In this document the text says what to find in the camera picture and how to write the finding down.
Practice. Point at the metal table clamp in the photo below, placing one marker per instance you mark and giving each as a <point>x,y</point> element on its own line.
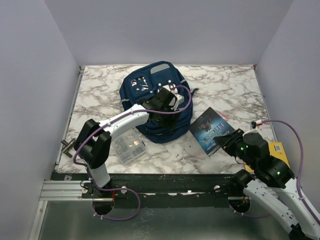
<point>66,146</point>

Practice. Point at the navy blue student backpack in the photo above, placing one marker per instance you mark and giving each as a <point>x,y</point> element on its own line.
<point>143,84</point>

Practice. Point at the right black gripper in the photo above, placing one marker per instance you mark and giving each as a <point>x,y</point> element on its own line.
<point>227,142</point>

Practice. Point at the clear plastic parts box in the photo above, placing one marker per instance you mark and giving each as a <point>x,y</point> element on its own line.
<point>128,147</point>

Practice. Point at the dark blue hardcover book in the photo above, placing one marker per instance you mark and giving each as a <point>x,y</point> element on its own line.
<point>207,126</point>

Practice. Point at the pink eraser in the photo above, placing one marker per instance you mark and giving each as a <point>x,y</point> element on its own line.
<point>224,117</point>

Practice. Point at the aluminium extrusion frame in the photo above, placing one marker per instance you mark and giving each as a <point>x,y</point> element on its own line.
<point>60,190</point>

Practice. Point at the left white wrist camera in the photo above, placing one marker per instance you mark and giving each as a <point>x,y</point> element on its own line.
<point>178,98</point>

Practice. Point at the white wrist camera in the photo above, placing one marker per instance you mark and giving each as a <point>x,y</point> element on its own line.
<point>255,125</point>
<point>178,98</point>

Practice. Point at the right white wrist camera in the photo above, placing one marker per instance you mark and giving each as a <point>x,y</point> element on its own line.
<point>255,125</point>

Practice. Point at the yellow notebook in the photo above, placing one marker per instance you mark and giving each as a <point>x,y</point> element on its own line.
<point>277,155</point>

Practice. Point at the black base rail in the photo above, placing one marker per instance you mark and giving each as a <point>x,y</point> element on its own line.
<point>132,190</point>

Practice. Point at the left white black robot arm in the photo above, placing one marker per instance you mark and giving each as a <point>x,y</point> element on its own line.
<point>94,141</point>

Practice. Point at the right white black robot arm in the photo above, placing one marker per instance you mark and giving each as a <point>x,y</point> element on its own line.
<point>272,185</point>

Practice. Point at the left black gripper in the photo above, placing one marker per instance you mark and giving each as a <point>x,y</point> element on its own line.
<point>170,124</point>

